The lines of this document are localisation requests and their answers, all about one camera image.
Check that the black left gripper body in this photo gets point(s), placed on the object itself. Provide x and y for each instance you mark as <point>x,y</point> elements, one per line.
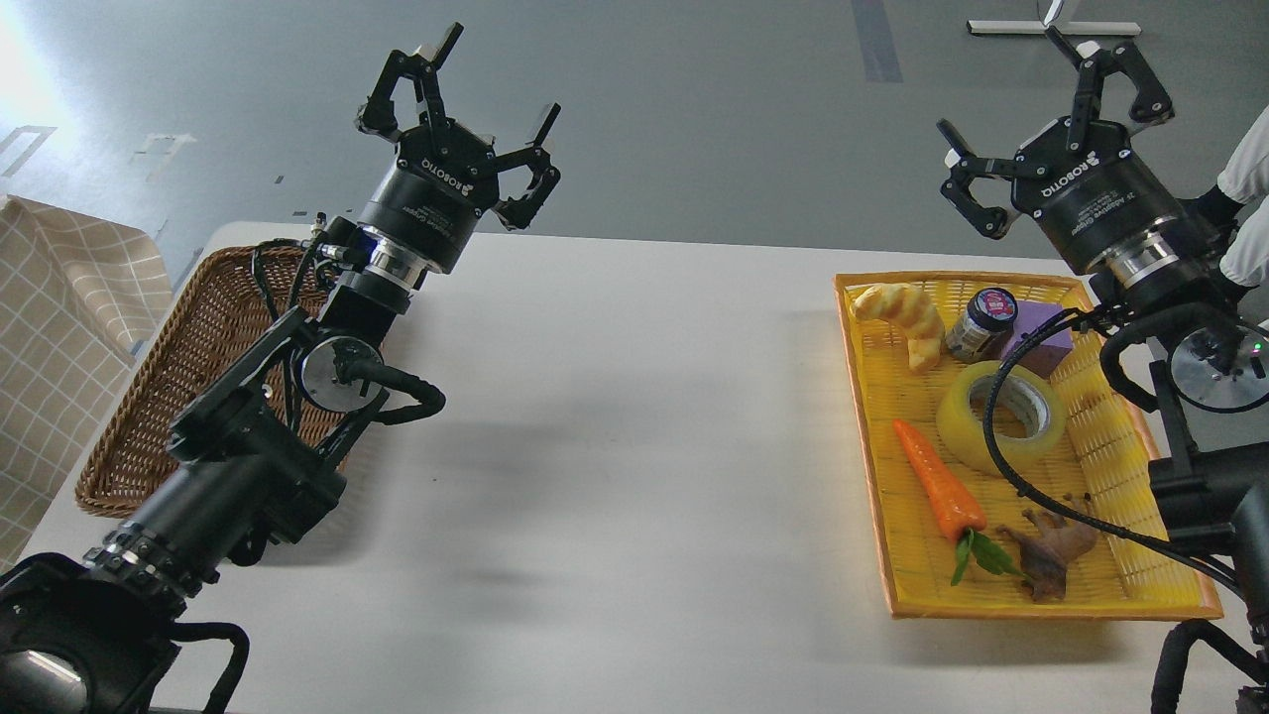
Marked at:
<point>429,202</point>

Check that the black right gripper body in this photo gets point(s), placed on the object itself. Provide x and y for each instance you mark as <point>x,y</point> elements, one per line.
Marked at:
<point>1097,203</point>

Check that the yellow tape roll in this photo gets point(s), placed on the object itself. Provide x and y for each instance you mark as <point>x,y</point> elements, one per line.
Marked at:
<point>1029,420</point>

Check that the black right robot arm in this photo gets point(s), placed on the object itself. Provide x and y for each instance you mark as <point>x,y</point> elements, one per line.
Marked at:
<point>1173,343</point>

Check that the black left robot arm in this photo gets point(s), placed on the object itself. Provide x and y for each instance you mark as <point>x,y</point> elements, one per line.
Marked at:
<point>258,452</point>

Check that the small dark jar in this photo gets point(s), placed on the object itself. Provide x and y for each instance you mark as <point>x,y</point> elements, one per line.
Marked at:
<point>988,315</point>

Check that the black shoe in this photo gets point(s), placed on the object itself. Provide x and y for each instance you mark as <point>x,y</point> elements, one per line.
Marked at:
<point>1227,268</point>

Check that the toy croissant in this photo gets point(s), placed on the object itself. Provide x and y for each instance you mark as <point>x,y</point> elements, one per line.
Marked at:
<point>911,311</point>

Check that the white metal stand base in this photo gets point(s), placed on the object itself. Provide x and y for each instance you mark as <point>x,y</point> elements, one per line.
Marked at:
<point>1053,15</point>

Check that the brown wicker basket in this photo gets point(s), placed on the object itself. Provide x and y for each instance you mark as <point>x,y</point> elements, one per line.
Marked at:
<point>217,318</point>

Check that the yellow plastic tray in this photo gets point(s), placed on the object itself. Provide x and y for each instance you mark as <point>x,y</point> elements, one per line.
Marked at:
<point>1102,452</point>

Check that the orange toy carrot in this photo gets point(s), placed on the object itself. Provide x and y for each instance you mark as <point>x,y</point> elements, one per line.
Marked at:
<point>957,512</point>

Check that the beige checkered cloth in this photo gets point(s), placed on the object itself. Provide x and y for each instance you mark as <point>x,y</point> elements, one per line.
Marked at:
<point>79,295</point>

